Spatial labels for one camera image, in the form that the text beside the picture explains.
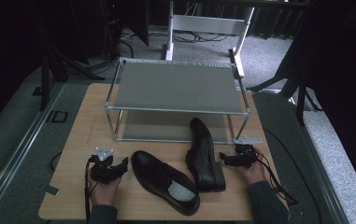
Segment thin black floor cable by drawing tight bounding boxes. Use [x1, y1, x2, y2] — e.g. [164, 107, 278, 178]
[50, 151, 64, 173]

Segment grey metal shoe rack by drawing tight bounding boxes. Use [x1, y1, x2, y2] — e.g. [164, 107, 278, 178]
[104, 56, 251, 146]

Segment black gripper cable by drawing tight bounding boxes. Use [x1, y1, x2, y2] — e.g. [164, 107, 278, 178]
[84, 154, 100, 224]
[253, 148, 300, 207]

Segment black tripod stand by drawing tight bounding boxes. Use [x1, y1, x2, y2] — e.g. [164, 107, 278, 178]
[38, 0, 106, 112]

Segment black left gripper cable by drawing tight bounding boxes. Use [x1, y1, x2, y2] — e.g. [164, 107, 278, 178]
[84, 154, 100, 224]

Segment black metal stand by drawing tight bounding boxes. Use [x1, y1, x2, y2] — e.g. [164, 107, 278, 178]
[246, 55, 323, 126]

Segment black leather shoe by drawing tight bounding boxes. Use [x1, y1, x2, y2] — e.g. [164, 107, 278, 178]
[185, 117, 227, 193]
[130, 149, 201, 217]

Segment white desk frame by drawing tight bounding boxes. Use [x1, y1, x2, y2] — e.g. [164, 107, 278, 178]
[164, 1, 256, 78]

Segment person's left hand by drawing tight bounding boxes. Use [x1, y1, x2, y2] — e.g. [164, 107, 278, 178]
[87, 169, 122, 207]

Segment black tape mark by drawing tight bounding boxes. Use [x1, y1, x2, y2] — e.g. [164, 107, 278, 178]
[45, 109, 69, 124]

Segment person's right hand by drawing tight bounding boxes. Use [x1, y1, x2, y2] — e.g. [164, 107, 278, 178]
[242, 147, 267, 187]

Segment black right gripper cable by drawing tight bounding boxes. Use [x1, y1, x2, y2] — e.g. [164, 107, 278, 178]
[253, 148, 300, 207]

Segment aluminium floor rail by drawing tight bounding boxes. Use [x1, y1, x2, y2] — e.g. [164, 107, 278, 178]
[0, 81, 65, 220]

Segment grey tape strip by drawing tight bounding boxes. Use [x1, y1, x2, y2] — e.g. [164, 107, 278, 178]
[37, 183, 61, 197]

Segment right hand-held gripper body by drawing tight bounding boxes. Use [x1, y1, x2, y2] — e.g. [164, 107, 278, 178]
[233, 135, 263, 168]

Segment black floor cables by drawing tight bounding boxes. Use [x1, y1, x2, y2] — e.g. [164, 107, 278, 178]
[120, 28, 231, 44]

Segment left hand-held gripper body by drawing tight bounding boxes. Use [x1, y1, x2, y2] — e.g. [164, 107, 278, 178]
[88, 147, 121, 185]

